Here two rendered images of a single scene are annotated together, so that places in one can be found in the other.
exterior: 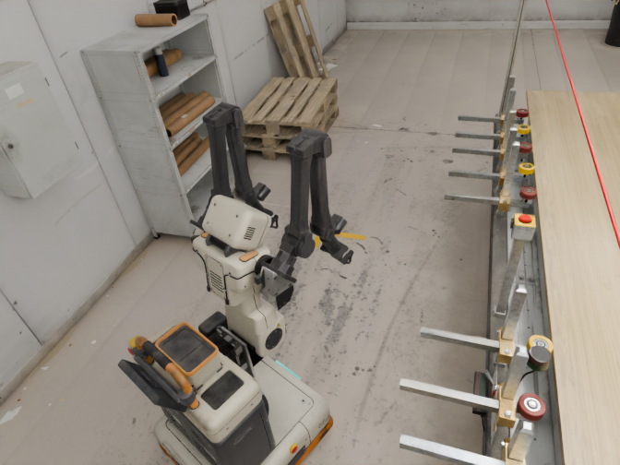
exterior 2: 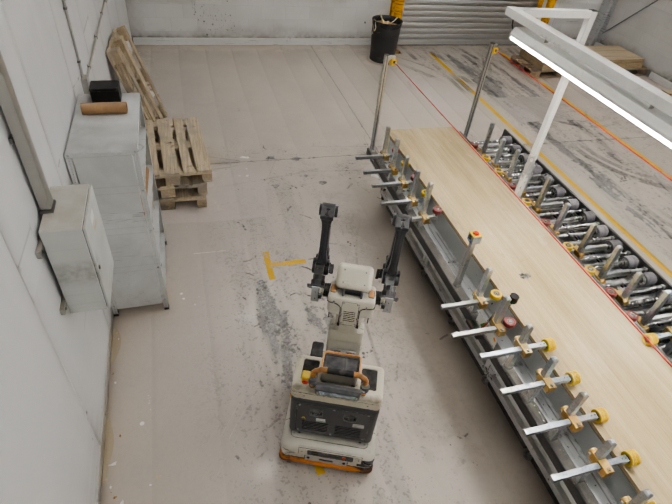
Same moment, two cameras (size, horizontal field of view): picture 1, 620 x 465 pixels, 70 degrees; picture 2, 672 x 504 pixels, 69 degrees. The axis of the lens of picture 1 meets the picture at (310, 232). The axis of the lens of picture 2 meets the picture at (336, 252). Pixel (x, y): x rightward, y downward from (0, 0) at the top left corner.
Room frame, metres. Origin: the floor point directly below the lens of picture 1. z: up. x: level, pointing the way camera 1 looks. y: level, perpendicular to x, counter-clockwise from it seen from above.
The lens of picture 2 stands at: (-0.12, 1.77, 3.29)
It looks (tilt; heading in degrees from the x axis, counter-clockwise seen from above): 41 degrees down; 317
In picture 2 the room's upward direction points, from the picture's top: 7 degrees clockwise
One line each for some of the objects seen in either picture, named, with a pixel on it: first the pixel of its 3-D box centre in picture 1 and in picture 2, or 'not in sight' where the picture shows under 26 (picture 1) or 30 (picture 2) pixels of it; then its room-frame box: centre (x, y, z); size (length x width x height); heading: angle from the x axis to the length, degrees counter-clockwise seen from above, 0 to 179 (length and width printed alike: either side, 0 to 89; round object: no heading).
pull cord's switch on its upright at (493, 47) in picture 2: not in sight; (479, 97); (2.70, -2.60, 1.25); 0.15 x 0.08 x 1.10; 157
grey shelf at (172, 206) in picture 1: (180, 133); (126, 208); (3.31, 0.95, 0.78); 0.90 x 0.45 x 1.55; 157
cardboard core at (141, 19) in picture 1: (156, 19); (104, 108); (3.42, 0.91, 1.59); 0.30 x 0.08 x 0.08; 67
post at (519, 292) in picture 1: (507, 331); (480, 292); (1.00, -0.69, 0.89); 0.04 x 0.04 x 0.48; 67
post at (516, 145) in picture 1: (507, 183); (424, 206); (1.92, -1.08, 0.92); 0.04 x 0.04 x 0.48; 67
